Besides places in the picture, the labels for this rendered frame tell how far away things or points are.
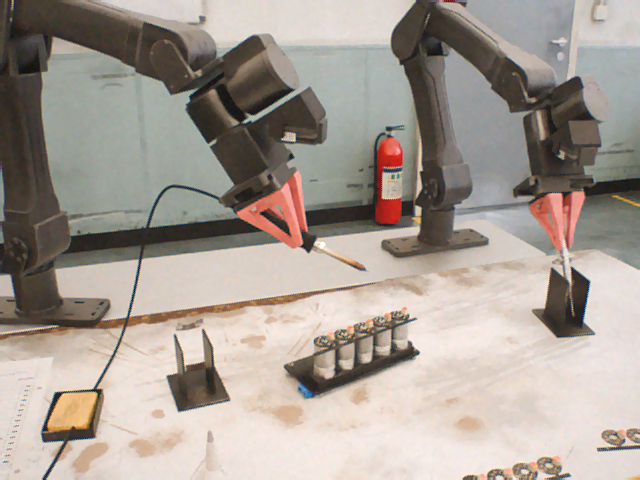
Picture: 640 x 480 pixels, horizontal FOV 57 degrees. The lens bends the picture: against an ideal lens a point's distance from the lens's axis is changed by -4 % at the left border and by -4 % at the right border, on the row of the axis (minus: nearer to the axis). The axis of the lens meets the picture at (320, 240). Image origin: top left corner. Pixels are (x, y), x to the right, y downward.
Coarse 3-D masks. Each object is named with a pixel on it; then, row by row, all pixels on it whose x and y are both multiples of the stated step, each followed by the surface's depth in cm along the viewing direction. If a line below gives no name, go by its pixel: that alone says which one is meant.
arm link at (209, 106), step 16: (224, 80) 66; (192, 96) 69; (208, 96) 66; (224, 96) 67; (192, 112) 67; (208, 112) 67; (224, 112) 67; (240, 112) 68; (208, 128) 67; (224, 128) 67
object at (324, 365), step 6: (324, 342) 69; (318, 348) 69; (324, 348) 69; (324, 354) 69; (330, 354) 69; (318, 360) 69; (324, 360) 69; (330, 360) 69; (318, 366) 70; (324, 366) 69; (330, 366) 70; (318, 372) 70; (324, 372) 70; (330, 372) 70
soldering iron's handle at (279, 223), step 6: (234, 204) 74; (234, 210) 73; (264, 210) 74; (264, 216) 73; (270, 216) 73; (276, 222) 73; (282, 222) 73; (282, 228) 73; (288, 228) 73; (288, 234) 72; (306, 234) 73; (312, 234) 73; (306, 240) 72; (312, 240) 72; (300, 246) 73; (306, 246) 72; (312, 246) 72
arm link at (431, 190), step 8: (424, 184) 109; (432, 184) 107; (424, 192) 109; (432, 192) 107; (440, 192) 107; (416, 200) 111; (424, 200) 110; (432, 200) 108; (432, 208) 109; (440, 208) 110
